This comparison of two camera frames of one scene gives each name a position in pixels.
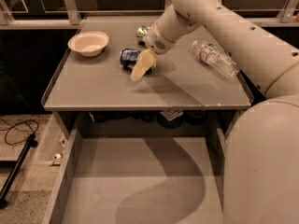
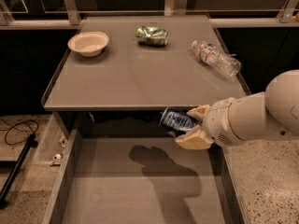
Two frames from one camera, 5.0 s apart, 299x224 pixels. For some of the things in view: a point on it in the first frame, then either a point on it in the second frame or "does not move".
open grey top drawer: x=157 y=175 does not move
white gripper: x=156 y=41 → x=219 y=122
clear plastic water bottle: x=217 y=58 does not move
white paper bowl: x=89 y=43 does not move
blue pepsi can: x=127 y=58 → x=177 y=119
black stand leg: x=31 y=142 does not move
